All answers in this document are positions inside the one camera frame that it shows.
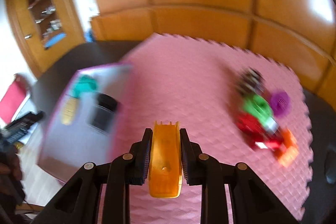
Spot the pink white cardboard box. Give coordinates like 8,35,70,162
38,63,134,183

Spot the pink foam puzzle mat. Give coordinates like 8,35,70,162
108,34,313,220

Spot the round metal door knob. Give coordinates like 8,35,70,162
25,34,33,40

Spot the brown pegged disc toy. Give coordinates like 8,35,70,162
236,68,265,97

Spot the black padded massage table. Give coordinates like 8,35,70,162
31,40,141,123

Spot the green white round toy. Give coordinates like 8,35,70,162
241,94,279,132

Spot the yellow orange curved piece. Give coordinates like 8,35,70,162
148,122,182,198

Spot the purple plastic funnel toy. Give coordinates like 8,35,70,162
269,90,290,117

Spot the black lidded plastic jar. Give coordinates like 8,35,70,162
88,93,118,134

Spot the blue foam mat piece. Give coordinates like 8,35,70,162
44,32,67,49

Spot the red cylinder capsule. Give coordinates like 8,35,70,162
236,113,284,150

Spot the black face-hole cushion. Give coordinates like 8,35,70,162
325,151,336,185

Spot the orange holed cube block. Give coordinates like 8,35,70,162
275,128,299,167

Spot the teal ribbed spool toy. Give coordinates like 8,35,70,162
71,75,98,99

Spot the yellow perforated oval toy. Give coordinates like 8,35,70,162
61,97,78,125

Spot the red panel on box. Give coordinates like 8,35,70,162
1,73,30,124

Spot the wooden door with niche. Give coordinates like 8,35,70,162
6,0,85,77

